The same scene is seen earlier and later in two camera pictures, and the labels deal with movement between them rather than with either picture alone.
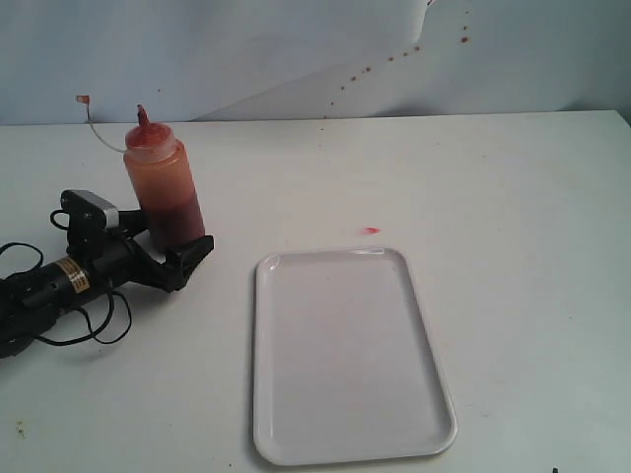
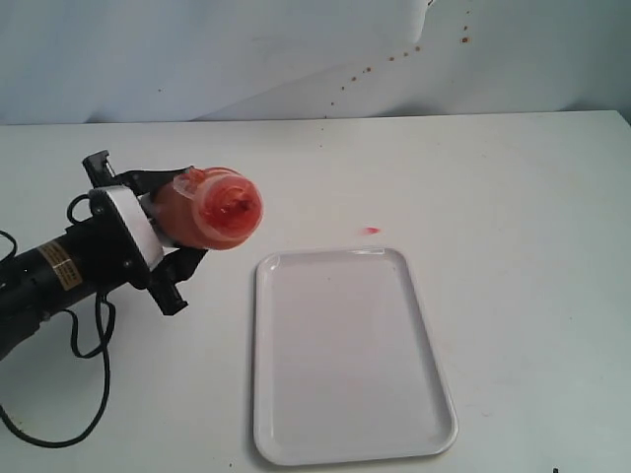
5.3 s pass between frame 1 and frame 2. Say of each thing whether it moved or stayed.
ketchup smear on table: stayed
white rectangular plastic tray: stayed
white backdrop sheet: stayed
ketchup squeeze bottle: moved
